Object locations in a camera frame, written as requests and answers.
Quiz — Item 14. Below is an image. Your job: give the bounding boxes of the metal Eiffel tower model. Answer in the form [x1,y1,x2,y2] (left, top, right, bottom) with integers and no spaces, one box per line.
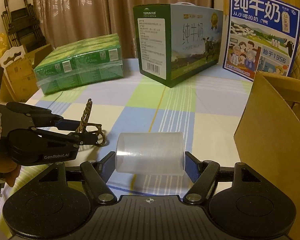
[75,98,108,147]

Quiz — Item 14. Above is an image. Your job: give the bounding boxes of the person's left hand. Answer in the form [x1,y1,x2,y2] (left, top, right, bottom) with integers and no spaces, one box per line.
[0,153,21,187]

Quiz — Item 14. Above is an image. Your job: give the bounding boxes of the brown cardboard boxes on floor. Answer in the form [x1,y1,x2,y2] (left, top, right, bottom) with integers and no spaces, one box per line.
[0,44,52,102]

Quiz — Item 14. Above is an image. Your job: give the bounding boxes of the checkered tablecloth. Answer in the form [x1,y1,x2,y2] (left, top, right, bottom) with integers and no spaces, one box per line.
[0,58,256,240]

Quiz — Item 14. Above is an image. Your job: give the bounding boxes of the green shrink-wrapped drink pack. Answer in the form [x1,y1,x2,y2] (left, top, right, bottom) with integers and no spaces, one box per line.
[34,34,123,95]

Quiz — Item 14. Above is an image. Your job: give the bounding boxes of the open brown cardboard box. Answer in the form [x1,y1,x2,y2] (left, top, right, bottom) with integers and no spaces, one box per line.
[234,72,300,239]

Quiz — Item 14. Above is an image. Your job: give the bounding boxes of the black folding hand cart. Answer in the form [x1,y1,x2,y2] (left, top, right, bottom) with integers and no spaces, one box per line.
[1,0,46,52]

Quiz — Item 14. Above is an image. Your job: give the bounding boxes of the brown curtain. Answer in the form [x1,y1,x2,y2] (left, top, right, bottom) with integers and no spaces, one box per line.
[33,0,213,59]

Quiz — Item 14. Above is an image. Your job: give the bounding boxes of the green white milk carton box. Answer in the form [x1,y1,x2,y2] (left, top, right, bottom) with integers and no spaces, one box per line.
[133,2,224,88]

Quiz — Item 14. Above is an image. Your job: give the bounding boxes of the blue milk carton box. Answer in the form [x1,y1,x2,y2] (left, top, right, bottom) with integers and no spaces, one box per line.
[223,0,300,81]

